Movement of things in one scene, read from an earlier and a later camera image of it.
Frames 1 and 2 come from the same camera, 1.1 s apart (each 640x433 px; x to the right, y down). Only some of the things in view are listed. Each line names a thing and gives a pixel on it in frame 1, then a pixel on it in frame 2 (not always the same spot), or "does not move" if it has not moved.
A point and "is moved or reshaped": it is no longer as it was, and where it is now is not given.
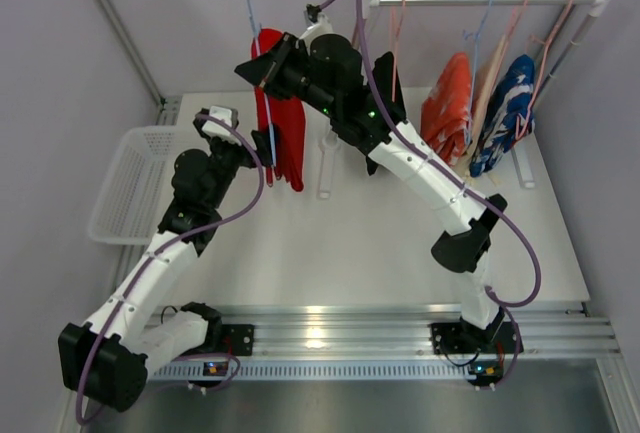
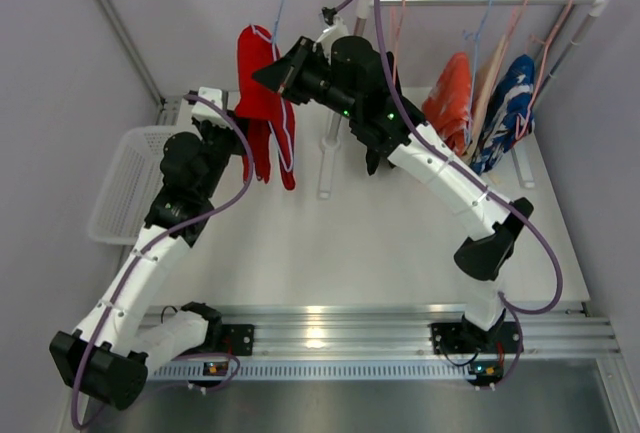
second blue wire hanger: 474,47 does not move
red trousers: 284,115 is moved or reshaped
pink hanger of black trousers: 394,31 does not move
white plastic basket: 137,189 does not move
